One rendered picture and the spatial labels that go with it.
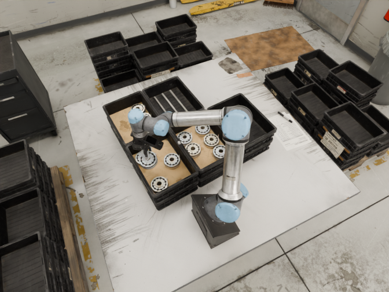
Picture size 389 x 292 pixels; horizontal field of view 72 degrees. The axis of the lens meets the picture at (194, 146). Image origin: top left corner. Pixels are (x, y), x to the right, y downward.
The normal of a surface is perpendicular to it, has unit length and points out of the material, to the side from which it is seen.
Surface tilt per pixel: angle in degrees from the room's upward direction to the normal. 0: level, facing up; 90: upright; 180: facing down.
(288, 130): 0
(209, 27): 0
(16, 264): 0
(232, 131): 48
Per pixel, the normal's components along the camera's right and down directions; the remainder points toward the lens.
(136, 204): 0.00, -0.57
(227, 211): -0.29, 0.44
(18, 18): 0.43, 0.74
